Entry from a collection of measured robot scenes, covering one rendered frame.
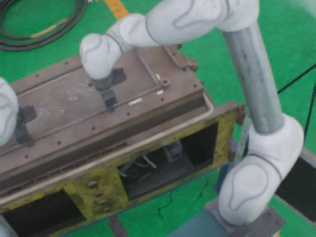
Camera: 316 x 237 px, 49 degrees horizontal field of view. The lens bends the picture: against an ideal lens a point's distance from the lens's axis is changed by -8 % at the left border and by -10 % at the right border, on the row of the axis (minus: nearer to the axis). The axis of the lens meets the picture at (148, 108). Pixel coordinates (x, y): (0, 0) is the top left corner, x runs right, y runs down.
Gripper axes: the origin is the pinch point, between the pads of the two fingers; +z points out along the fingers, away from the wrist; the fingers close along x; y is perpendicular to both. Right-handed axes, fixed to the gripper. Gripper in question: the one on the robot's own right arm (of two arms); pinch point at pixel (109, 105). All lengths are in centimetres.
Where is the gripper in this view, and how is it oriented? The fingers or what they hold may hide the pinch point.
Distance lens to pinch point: 154.0
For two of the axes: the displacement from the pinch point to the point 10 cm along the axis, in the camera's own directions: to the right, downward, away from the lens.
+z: 0.8, 5.7, 8.2
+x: 4.1, 7.3, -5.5
